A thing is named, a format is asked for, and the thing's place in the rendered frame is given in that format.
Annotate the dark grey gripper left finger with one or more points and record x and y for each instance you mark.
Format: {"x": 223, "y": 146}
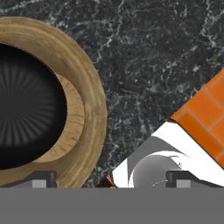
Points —
{"x": 43, "y": 176}

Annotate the wooden bowl with black inside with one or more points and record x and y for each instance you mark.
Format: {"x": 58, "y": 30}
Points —
{"x": 87, "y": 96}

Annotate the white box with grey swirl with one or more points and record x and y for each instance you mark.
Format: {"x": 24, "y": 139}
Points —
{"x": 163, "y": 145}

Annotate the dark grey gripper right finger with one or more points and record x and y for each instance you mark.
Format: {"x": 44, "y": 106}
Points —
{"x": 180, "y": 176}

